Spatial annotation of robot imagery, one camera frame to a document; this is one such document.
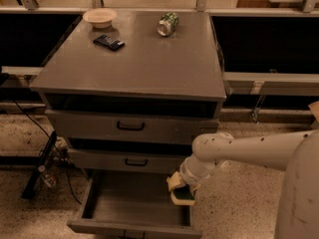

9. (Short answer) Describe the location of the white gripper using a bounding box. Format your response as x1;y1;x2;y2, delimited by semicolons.
166;154;219;206

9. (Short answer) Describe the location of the green and yellow sponge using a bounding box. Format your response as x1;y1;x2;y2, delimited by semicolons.
170;186;195;206

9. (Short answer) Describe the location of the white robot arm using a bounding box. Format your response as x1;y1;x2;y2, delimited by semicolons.
166;129;319;239

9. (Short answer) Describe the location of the grey open bottom drawer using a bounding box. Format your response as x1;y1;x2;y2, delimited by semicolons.
68;170;201;239

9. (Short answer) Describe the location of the grey middle drawer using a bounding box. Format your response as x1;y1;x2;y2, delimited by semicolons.
68;148;185;174

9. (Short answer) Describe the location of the grey drawer cabinet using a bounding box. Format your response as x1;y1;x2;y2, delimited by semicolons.
31;11;226;157

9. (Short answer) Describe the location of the grey top drawer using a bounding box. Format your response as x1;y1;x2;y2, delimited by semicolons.
46;110;219;144

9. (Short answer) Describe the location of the small plastic bottle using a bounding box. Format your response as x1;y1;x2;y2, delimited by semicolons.
38;165;57;188

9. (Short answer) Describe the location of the black stand leg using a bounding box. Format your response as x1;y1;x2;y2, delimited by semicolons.
21;131;57;199

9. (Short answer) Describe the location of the green soda can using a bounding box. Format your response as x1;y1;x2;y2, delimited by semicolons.
158;12;179;37

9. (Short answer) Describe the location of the beige bowl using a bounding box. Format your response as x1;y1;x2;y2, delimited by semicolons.
83;8;117;29

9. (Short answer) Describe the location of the black floor cable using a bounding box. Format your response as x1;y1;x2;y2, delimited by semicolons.
12;99;83;205

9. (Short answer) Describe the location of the metal railing frame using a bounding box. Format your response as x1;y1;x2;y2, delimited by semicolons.
0;0;319;97

